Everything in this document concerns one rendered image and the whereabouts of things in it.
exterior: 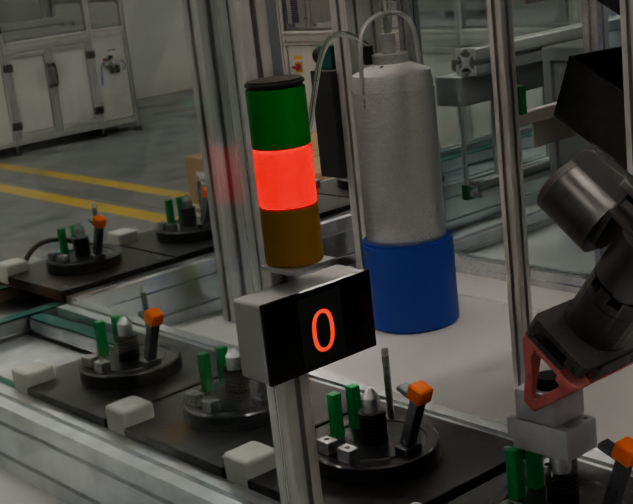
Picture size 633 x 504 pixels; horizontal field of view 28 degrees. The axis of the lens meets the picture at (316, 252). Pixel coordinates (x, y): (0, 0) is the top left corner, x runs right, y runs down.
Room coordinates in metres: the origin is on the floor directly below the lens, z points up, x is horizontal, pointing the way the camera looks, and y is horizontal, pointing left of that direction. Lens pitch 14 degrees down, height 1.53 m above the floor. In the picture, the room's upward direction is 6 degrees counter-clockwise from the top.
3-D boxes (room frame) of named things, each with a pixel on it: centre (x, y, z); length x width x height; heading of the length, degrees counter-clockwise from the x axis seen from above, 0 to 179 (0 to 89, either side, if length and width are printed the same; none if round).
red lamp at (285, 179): (1.04, 0.02, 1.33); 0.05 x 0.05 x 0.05
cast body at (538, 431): (1.07, -0.19, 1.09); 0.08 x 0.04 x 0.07; 40
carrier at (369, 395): (1.26, -0.04, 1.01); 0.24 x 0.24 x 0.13; 40
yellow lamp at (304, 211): (1.04, 0.02, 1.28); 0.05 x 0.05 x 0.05
